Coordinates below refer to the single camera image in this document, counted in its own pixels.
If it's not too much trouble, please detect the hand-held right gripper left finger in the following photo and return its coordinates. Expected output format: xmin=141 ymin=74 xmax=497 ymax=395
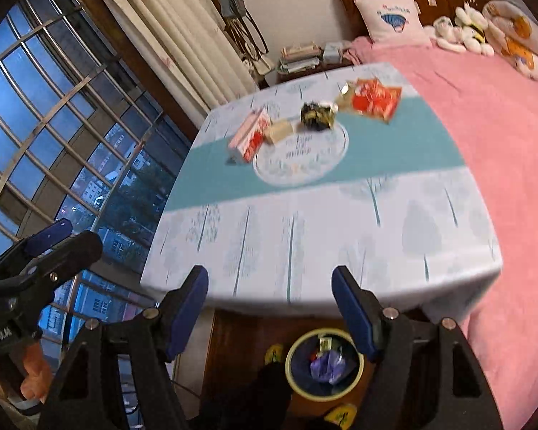
xmin=37 ymin=265 xmax=209 ymax=430

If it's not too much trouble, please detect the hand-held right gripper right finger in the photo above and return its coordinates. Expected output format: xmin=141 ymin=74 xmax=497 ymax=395
xmin=331 ymin=265 xmax=505 ymax=430

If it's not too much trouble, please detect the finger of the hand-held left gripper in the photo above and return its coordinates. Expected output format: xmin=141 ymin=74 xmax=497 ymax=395
xmin=0 ymin=230 xmax=104 ymax=311
xmin=0 ymin=219 xmax=74 ymax=275

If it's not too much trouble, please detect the purple wrapper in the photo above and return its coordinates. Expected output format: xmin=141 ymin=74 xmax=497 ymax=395
xmin=309 ymin=349 xmax=350 ymax=383

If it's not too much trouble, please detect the yellow-rimmed trash bin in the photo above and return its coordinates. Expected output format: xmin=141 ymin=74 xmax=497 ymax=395
xmin=284 ymin=328 xmax=365 ymax=397

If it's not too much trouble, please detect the person's left hand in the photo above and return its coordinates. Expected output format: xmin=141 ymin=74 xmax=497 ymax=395
xmin=20 ymin=338 xmax=55 ymax=405

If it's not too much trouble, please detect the light blue cloth-covered table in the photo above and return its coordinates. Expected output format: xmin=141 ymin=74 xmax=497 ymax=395
xmin=140 ymin=62 xmax=504 ymax=312

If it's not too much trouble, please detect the window with metal grille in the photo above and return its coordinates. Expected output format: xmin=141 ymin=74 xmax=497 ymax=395
xmin=0 ymin=0 xmax=198 ymax=368

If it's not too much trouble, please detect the person's leg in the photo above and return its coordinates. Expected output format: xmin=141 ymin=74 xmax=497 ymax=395
xmin=215 ymin=360 xmax=294 ymax=430

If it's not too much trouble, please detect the red white box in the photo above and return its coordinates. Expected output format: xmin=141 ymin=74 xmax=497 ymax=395
xmin=228 ymin=108 xmax=272 ymax=163

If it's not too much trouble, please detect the small beige packet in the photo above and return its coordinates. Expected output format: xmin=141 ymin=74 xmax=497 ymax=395
xmin=264 ymin=119 xmax=294 ymax=145

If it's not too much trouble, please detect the black yellow wrapper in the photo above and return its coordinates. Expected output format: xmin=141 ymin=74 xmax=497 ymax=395
xmin=299 ymin=101 xmax=337 ymax=132

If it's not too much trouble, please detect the red snack bag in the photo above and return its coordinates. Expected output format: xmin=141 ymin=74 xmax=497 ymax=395
xmin=350 ymin=78 xmax=403 ymax=124

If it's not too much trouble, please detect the gold wrapper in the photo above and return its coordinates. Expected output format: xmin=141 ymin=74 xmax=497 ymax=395
xmin=336 ymin=80 xmax=362 ymax=110

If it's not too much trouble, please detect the pink bed blanket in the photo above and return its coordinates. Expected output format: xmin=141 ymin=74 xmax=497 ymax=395
xmin=343 ymin=36 xmax=538 ymax=430

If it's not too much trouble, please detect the cream curtain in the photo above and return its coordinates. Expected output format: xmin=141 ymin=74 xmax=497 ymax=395
xmin=83 ymin=0 xmax=261 ymax=115

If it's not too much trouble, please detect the wooden nightstand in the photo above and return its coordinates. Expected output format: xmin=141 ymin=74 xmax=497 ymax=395
xmin=275 ymin=60 xmax=355 ymax=85

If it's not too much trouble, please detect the light blue box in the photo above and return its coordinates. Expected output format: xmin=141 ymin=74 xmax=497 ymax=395
xmin=322 ymin=41 xmax=345 ymax=64

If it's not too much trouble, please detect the stack of books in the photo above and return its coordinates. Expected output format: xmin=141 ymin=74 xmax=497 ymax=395
xmin=278 ymin=41 xmax=321 ymax=73

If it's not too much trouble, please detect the grey hanging bag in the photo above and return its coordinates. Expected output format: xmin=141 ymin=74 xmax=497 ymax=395
xmin=216 ymin=0 xmax=248 ymax=21

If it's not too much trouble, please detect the white pillow blue print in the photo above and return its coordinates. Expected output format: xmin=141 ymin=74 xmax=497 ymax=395
xmin=353 ymin=0 xmax=432 ymax=48

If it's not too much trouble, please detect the white yellow plush toy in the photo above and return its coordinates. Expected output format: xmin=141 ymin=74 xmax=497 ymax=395
xmin=455 ymin=2 xmax=496 ymax=57

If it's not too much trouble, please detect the patterned white pillow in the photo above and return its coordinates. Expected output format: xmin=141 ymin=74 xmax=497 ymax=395
xmin=482 ymin=0 xmax=538 ymax=88

